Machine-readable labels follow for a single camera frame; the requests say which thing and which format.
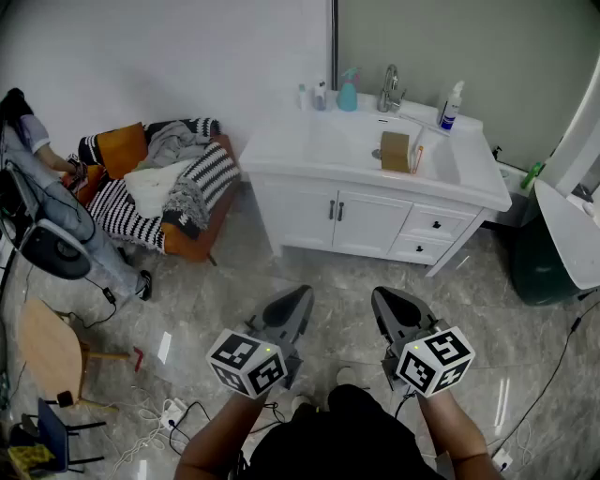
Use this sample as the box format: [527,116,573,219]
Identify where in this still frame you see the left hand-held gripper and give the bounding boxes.
[205,284,315,399]

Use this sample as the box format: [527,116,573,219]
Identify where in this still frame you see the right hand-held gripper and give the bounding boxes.
[373,287,475,398]

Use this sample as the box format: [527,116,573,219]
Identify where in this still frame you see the teal spray bottle pink trigger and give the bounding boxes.
[336,67,361,113]

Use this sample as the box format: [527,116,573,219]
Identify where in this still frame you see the person's left forearm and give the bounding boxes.
[173,388,266,480]

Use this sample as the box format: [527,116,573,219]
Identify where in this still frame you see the person's right forearm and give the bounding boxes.
[414,387,505,480]

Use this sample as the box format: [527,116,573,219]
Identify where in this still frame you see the white pump bottle blue base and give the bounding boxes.
[312,77,328,113]

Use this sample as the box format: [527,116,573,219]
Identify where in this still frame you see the white sink vanity cabinet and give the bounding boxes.
[238,91,513,278]

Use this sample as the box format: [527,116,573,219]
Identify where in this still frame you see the person's black trousers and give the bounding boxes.
[241,382,446,480]

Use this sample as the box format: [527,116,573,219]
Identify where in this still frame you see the grey black knitted cloth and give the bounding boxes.
[161,175,211,241]

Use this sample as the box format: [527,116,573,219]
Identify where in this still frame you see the white power strip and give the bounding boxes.
[160,397,189,431]

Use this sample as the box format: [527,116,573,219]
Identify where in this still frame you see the brown cardboard box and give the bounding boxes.
[380,131,413,173]

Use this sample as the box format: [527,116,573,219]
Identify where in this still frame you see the white floor socket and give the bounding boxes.
[490,447,515,473]

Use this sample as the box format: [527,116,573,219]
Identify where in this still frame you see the dark green bin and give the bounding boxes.
[509,179,600,307]

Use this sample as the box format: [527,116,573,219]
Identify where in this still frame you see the white cloth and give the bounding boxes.
[123,158,196,219]

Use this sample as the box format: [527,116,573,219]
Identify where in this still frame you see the white squeegee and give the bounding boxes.
[397,112,452,163]

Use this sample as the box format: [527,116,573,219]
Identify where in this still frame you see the black white striped blanket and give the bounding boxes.
[77,116,241,254]

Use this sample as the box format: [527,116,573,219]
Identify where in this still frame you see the grey garment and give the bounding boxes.
[138,120,212,171]

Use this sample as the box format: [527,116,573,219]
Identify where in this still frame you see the chrome faucet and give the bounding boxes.
[377,64,407,113]

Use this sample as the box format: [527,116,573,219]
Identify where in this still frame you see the orange cushion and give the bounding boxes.
[97,121,150,181]

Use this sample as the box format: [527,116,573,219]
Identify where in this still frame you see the black white round device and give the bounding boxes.
[18,217,94,281]

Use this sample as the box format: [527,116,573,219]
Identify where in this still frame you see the round wooden table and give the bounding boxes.
[17,298,131,413]

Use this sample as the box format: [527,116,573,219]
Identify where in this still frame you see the dark blue chair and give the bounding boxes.
[21,397,108,474]

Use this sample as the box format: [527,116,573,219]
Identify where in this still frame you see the yellow cloth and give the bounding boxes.
[7,443,56,477]

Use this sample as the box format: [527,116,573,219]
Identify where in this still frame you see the black cable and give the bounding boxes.
[489,299,600,458]

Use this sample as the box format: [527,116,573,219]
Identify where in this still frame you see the black vertical wall strip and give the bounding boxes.
[329,0,339,91]

